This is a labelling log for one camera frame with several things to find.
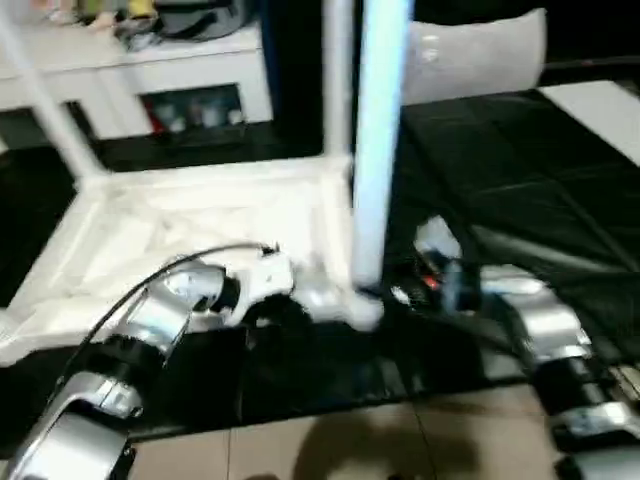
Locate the white plastic table top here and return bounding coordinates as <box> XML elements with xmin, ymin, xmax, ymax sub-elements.
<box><xmin>0</xmin><ymin>155</ymin><xmax>387</xmax><ymax>367</ymax></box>

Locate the black work mat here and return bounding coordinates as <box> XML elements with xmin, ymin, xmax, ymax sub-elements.
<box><xmin>0</xmin><ymin>85</ymin><xmax>640</xmax><ymax>441</ymax></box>

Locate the grey cushion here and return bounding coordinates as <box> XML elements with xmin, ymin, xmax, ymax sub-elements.
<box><xmin>400</xmin><ymin>8</ymin><xmax>549</xmax><ymax>107</ymax></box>

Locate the white glass-door cabinet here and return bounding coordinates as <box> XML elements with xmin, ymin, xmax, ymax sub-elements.
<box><xmin>0</xmin><ymin>0</ymin><xmax>277</xmax><ymax>149</ymax></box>

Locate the white plastic table leg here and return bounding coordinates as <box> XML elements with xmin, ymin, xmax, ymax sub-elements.
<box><xmin>350</xmin><ymin>0</ymin><xmax>417</xmax><ymax>299</ymax></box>
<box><xmin>0</xmin><ymin>15</ymin><xmax>111</xmax><ymax>187</ymax></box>
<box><xmin>320</xmin><ymin>0</ymin><xmax>357</xmax><ymax>167</ymax></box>

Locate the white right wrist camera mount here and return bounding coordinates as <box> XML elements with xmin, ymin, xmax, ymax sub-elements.
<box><xmin>412</xmin><ymin>214</ymin><xmax>464</xmax><ymax>263</ymax></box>

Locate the white flat panel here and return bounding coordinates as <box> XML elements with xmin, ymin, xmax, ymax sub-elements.
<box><xmin>538</xmin><ymin>80</ymin><xmax>640</xmax><ymax>167</ymax></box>

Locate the black furniture with yellow label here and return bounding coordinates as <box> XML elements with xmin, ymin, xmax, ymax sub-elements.
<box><xmin>262</xmin><ymin>0</ymin><xmax>413</xmax><ymax>131</ymax></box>

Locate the grey round appliance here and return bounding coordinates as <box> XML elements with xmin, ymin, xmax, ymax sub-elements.
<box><xmin>155</xmin><ymin>0</ymin><xmax>257</xmax><ymax>41</ymax></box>

